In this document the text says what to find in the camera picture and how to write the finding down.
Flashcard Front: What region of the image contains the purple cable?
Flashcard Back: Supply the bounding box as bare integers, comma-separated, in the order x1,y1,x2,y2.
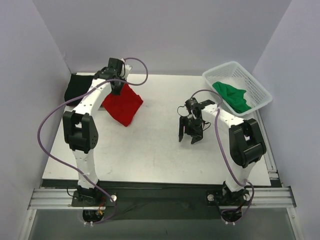
189,89,255,223
36,56,150,223

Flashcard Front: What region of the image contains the white plastic basket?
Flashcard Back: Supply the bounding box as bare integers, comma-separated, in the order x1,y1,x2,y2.
202,61,273,118

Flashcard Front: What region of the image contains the green t shirt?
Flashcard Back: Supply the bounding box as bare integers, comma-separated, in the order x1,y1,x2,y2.
212,81,252,114

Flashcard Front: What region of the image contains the folded black t shirt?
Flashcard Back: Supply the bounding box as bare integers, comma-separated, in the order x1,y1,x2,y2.
64,74,94,102

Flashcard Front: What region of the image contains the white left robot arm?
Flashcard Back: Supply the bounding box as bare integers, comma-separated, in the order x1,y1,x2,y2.
62,58,127,206

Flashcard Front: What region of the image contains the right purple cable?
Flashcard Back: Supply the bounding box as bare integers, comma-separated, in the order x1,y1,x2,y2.
189,89,255,223

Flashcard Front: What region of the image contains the red t shirt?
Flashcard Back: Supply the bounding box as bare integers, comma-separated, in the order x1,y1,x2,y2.
102,84,144,127

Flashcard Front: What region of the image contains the aluminium frame rail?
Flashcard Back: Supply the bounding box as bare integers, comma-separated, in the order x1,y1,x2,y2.
28,187,297,210

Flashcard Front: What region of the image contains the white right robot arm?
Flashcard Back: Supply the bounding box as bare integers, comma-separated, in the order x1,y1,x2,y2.
178,97,267,204

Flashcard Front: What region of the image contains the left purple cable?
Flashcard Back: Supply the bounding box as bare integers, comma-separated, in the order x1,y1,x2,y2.
36,56,150,223

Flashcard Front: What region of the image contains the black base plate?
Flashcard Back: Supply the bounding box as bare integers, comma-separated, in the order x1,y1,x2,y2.
67,182,255,224

